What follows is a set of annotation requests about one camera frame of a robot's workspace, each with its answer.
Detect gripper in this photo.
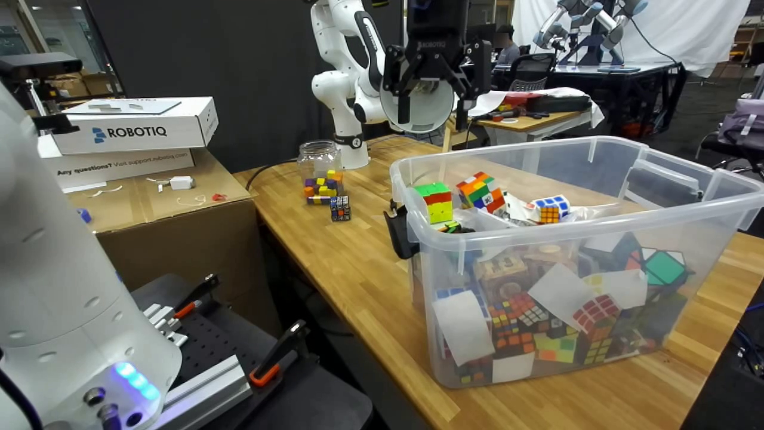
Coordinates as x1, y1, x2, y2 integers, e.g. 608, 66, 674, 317
383, 0, 494, 132

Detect orange green puzzle cube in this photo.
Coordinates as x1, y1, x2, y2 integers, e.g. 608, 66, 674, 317
455, 171, 507, 215

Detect green red yellow puzzle cube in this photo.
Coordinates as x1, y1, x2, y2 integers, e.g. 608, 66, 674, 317
412, 182, 455, 226

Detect white blue puzzle cube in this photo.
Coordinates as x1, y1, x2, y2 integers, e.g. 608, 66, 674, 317
528, 194, 572, 225

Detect white cardboard box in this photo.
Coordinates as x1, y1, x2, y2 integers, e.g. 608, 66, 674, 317
50, 96, 220, 156

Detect large brown cardboard box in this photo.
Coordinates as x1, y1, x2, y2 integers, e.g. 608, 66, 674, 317
64, 148, 282, 336

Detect flat white printed box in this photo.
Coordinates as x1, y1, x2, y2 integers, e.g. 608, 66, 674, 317
37, 134, 196, 194

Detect person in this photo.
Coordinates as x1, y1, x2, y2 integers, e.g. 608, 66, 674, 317
495, 24, 524, 66

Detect office chair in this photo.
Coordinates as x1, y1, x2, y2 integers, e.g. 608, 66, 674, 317
507, 53, 559, 94

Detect wooden table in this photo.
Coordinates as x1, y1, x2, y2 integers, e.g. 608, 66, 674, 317
443, 109, 599, 151

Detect black bag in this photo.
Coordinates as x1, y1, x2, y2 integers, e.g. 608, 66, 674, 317
524, 93, 593, 115

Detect white cloth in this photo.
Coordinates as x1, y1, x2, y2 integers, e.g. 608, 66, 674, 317
464, 87, 606, 130

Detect glass jar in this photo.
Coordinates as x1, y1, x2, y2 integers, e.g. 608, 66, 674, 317
297, 140, 343, 187

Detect clear plastic bin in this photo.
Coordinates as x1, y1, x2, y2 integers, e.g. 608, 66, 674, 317
389, 136, 764, 390

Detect black table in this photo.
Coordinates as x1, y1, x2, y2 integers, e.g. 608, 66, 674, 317
494, 60, 688, 139

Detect white sheet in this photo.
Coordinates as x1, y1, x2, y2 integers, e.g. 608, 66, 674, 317
512, 0, 752, 79

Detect heap of puzzle cubes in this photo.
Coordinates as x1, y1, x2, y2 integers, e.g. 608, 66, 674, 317
429, 222, 694, 386

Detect grey backpack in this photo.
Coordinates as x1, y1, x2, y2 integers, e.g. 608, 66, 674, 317
716, 98, 764, 151

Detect black and orange clamp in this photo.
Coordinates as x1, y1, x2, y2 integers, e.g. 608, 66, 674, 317
248, 320, 312, 388
173, 274, 220, 320

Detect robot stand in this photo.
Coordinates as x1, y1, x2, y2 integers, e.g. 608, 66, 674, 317
128, 274, 374, 430

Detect stack of cardboard boxes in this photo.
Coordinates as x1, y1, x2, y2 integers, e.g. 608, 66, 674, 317
47, 71, 122, 100

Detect black cable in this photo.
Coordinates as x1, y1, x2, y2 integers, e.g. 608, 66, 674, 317
244, 156, 300, 192

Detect camera on mount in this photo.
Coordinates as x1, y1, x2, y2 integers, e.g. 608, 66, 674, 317
0, 52, 84, 136

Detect blue cables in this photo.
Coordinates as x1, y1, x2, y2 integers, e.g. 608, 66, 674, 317
733, 300, 764, 384

